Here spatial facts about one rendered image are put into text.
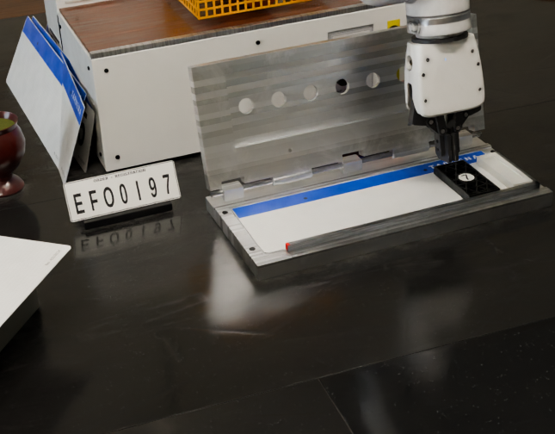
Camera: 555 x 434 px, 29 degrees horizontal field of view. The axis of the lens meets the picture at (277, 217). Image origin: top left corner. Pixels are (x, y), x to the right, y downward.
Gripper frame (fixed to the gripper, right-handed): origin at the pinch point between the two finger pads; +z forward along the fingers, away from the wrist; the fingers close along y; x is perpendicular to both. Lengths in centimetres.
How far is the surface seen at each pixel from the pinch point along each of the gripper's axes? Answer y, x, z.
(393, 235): -12.2, -6.1, 8.4
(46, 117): -47, 48, -4
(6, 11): -43, 114, -15
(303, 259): -25.1, -6.1, 8.6
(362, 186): -10.2, 6.9, 5.3
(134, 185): -40.5, 17.4, 1.1
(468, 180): 2.9, -0.2, 5.6
